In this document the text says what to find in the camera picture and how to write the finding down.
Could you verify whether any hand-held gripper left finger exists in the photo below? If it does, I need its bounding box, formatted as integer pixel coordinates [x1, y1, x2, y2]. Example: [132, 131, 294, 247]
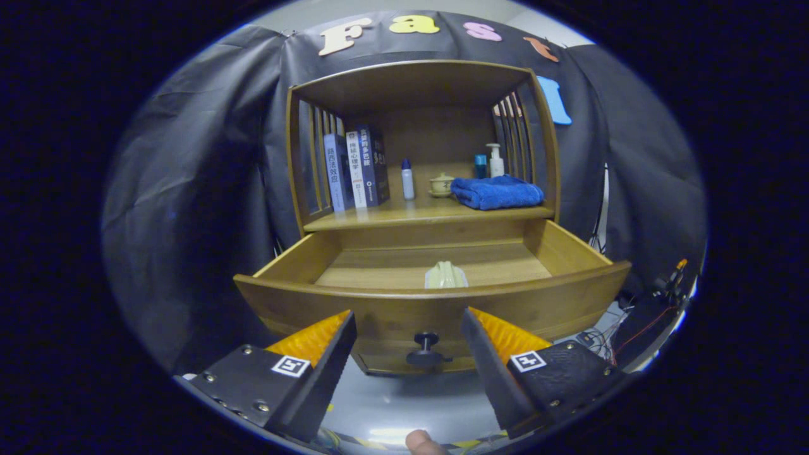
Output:
[188, 310, 358, 444]

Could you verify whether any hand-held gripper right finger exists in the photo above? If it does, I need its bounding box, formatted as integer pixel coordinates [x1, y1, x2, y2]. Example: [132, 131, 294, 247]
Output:
[461, 307, 633, 440]

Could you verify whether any wooden drawer with black knob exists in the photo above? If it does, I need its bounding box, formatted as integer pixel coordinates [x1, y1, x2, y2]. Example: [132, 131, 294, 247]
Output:
[233, 219, 633, 377]

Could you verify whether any pale green sponge brush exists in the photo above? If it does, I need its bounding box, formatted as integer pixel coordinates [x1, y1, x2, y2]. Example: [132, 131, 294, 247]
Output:
[424, 261, 469, 289]

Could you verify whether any wooden countertop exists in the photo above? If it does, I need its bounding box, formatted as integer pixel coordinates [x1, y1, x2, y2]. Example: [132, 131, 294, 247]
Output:
[303, 196, 556, 233]

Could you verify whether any wooden cabinet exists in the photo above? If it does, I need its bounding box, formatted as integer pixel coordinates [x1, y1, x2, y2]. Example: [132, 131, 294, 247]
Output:
[286, 60, 562, 238]

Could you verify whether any folded blue towel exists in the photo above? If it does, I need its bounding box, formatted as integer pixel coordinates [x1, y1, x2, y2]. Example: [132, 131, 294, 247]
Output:
[450, 175, 545, 211]

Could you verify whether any light blue book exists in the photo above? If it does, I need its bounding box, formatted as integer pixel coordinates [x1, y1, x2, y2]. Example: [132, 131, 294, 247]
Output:
[324, 133, 355, 212]

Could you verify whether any black equipment with orange tip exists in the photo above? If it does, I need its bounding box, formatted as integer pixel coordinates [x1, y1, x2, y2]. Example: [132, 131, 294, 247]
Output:
[657, 258, 690, 298]

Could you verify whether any white book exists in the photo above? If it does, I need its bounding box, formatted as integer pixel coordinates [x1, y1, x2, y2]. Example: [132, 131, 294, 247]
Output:
[346, 130, 369, 209]

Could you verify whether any dark blue book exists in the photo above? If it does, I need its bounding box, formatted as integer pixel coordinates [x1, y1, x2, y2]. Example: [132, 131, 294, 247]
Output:
[355, 124, 391, 207]

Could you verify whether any tangle of cables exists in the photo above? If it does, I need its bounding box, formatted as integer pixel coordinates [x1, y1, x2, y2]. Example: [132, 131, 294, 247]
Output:
[575, 303, 671, 367]

